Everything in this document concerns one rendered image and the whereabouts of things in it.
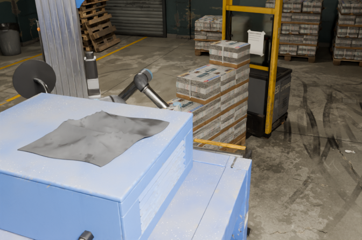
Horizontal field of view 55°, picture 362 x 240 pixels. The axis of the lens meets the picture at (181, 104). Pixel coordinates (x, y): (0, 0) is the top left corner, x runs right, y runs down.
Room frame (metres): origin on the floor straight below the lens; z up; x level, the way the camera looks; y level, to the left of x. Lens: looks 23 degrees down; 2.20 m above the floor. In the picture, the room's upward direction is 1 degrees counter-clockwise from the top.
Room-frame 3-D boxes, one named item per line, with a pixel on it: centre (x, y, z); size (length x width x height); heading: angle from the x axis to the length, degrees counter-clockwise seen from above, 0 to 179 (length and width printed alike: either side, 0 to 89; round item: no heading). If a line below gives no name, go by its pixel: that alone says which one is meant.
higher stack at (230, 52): (3.90, -0.57, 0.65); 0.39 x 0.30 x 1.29; 50
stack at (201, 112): (3.34, -0.10, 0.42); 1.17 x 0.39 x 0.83; 140
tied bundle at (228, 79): (3.67, -0.38, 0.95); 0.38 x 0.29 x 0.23; 50
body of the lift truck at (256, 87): (4.51, -1.09, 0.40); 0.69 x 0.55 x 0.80; 50
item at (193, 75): (3.44, -0.19, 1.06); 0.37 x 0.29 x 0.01; 50
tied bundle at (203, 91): (3.44, -0.19, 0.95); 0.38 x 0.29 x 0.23; 50
